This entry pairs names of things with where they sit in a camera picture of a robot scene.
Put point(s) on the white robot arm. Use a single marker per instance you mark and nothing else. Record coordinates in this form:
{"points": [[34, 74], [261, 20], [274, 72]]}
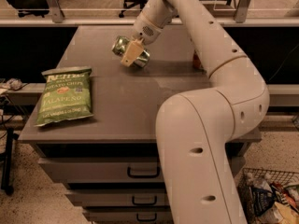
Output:
{"points": [[193, 127]]}

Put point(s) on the snack bags in basket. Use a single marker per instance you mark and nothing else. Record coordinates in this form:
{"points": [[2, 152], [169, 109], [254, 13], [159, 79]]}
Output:
{"points": [[273, 203]]}

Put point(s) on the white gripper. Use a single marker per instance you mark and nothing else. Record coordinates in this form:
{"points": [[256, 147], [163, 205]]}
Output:
{"points": [[146, 32]]}

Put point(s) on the wire basket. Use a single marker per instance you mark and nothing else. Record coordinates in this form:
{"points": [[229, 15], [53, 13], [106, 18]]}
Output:
{"points": [[277, 176]]}

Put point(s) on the grey drawer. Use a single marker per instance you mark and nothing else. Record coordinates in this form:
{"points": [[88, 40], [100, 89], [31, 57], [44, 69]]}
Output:
{"points": [[117, 197], [107, 170], [132, 214]]}

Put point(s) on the red soda can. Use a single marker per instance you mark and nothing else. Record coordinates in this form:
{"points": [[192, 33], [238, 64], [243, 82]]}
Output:
{"points": [[196, 63]]}

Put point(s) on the green jalapeno chips bag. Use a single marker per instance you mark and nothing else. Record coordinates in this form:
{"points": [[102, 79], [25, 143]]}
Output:
{"points": [[67, 95]]}

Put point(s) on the crumpled object on ledge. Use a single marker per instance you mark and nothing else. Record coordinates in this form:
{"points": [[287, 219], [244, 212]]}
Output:
{"points": [[12, 84]]}

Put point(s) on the black stand leg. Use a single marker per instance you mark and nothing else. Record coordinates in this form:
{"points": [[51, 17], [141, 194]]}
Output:
{"points": [[5, 158]]}

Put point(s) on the green soda can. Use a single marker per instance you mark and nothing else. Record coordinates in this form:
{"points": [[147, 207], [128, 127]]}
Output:
{"points": [[119, 48]]}

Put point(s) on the top grey drawer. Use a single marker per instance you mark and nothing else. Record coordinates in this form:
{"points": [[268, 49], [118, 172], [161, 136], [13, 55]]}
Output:
{"points": [[107, 170]]}

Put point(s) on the bottom grey drawer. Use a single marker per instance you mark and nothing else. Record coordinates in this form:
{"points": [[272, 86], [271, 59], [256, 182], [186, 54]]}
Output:
{"points": [[132, 214]]}

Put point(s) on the middle grey drawer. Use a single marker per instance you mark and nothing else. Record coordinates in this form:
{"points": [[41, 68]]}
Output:
{"points": [[117, 197]]}

